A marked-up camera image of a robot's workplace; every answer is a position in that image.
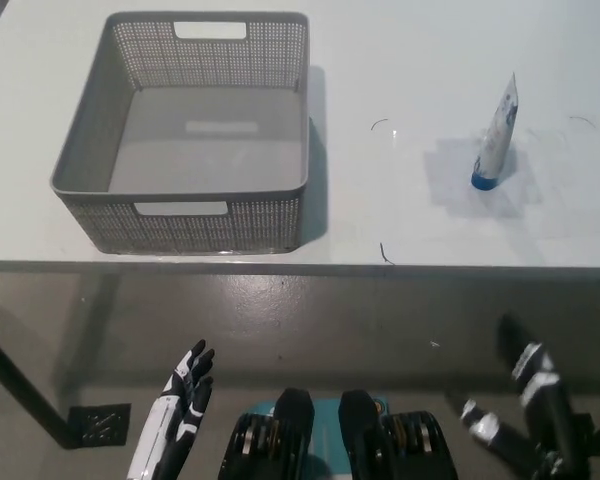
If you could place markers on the left black robot body block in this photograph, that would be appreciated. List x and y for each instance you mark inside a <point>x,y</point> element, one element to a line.
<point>275,440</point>

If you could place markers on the thin black thread scrap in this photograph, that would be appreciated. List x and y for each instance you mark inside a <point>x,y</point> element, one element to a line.
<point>384,254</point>

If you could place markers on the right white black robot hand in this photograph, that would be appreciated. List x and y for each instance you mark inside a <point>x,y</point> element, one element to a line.
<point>542,395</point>

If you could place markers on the grey perforated plastic basket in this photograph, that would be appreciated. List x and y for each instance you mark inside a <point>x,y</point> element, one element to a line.
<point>205,150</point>

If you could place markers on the white shampoo tube blue cap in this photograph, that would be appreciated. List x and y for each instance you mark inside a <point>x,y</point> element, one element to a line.
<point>495,140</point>

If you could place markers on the black metal table leg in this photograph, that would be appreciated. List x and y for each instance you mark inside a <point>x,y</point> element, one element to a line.
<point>25,385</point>

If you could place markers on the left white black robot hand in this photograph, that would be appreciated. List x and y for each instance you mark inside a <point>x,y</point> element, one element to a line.
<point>172,415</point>

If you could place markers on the black square floor plate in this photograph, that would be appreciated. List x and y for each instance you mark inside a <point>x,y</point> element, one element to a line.
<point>100,425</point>

